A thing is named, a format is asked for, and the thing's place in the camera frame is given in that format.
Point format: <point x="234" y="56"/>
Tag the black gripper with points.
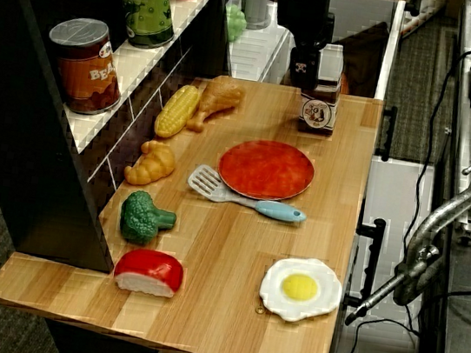
<point x="307" y="6"/>

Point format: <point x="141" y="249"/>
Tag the chocolate milk carton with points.
<point x="319" y="113"/>

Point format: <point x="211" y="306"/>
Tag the white toy sink counter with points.
<point x="261" y="57"/>

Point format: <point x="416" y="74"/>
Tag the green toy grapes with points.
<point x="235" y="20"/>

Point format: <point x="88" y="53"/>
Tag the toy chicken drumstick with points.
<point x="220" y="95"/>

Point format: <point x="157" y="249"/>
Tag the black upright kitchen panel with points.
<point x="225" y="17"/>
<point x="26" y="134"/>

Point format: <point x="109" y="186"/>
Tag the red round pizza disc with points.
<point x="267" y="168"/>

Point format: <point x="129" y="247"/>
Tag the white pipe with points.
<point x="420" y="14"/>

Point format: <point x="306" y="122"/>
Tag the yellow toy corn cob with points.
<point x="176" y="111"/>

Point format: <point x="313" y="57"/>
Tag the white kitchen cabinet front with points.
<point x="396" y="186"/>

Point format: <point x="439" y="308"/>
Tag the white tiled shelf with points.
<point x="146" y="63"/>

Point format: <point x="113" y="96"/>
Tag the green pea can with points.
<point x="149" y="10"/>

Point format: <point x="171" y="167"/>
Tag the dark tile backsplash panel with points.
<point x="137" y="123"/>

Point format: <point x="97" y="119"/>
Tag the toy croissant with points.
<point x="154" y="163"/>

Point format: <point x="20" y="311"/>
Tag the grey metal C-clamp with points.
<point x="431" y="221"/>

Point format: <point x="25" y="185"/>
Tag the toy fried egg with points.
<point x="299" y="286"/>

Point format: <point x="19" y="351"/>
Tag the orange bean can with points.
<point x="85" y="72"/>

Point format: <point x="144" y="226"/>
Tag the green toy broccoli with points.
<point x="140" y="216"/>

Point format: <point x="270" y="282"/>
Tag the red white sushi piece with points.
<point x="148" y="267"/>

